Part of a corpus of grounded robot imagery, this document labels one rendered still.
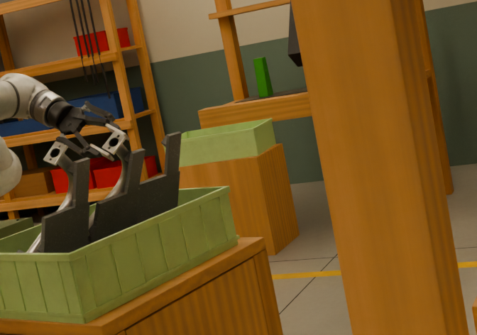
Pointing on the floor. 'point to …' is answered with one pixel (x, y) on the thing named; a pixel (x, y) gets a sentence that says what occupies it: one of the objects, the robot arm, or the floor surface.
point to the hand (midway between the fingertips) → (111, 143)
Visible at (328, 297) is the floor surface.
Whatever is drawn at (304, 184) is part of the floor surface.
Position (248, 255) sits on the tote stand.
